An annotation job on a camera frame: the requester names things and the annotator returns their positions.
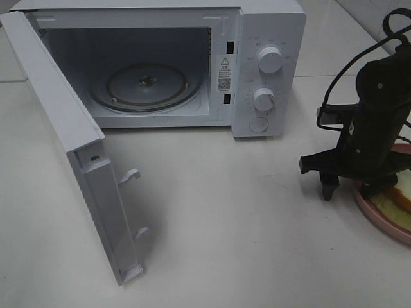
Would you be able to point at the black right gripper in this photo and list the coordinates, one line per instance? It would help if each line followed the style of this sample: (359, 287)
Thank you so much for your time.
(363, 152)

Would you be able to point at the pink round plate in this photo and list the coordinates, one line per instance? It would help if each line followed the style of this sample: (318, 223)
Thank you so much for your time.
(378, 219)

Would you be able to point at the sandwich with lettuce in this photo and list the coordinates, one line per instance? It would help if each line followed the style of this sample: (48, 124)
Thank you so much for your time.
(394, 202)

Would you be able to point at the round door release button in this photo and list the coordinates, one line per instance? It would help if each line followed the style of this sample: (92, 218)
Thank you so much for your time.
(258, 125)

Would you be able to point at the white microwave door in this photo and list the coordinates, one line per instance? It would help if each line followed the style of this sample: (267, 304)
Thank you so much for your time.
(81, 140)

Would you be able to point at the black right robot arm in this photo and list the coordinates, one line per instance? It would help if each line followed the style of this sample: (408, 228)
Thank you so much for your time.
(383, 84)

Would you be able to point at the lower white microwave knob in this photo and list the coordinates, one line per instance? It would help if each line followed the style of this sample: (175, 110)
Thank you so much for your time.
(263, 99)

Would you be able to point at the white microwave knob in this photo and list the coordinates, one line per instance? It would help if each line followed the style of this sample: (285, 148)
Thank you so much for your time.
(270, 59)
(263, 99)

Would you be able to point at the upper white microwave knob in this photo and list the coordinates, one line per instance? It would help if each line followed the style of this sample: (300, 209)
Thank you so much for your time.
(270, 59)

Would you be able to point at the white microwave oven body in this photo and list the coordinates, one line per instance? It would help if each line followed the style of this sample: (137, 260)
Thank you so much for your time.
(90, 38)

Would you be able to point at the white warning label sticker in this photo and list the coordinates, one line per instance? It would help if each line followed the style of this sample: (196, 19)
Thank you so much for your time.
(224, 70)

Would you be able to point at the glass microwave turntable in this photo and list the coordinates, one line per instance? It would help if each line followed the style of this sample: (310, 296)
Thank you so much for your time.
(146, 87)

